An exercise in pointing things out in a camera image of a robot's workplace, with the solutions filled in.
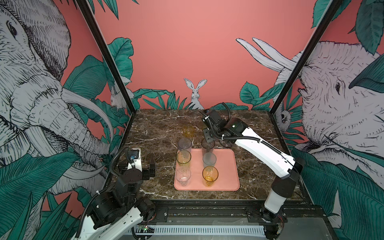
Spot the teal frosted tumbler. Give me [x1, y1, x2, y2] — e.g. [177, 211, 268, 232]
[203, 153, 217, 168]

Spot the tall yellow tumbler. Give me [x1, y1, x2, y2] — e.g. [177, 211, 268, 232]
[202, 166, 219, 187]

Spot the short yellow tumbler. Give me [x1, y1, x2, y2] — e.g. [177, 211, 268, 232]
[182, 124, 195, 139]

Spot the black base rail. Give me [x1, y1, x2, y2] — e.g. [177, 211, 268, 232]
[151, 200, 326, 224]

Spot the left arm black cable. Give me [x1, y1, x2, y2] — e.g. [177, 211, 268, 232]
[109, 146, 130, 178]

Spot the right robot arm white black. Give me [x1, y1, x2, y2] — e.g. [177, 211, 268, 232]
[200, 110, 305, 222]

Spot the black frame post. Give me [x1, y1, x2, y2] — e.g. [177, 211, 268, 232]
[76, 0, 136, 114]
[269, 0, 344, 115]

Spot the tall light green tumbler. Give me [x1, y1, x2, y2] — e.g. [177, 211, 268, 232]
[177, 150, 192, 168]

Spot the left black frame post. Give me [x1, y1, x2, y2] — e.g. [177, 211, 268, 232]
[76, 0, 136, 114]

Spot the pink plastic tray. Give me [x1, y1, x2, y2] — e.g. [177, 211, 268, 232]
[174, 149, 240, 191]

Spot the right black frame post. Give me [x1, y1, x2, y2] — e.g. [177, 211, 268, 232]
[269, 0, 344, 115]

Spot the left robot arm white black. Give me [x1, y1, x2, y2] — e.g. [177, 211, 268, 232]
[72, 160, 156, 240]

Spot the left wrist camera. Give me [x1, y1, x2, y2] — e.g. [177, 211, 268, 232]
[125, 148, 142, 171]

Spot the tall dark grey tumbler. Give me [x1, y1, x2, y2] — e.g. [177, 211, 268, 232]
[201, 139, 216, 155]

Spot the white perforated strip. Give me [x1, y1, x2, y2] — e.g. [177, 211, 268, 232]
[134, 225, 265, 237]

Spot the tall blue-grey clear tumbler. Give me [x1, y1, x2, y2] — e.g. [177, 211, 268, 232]
[178, 137, 192, 152]

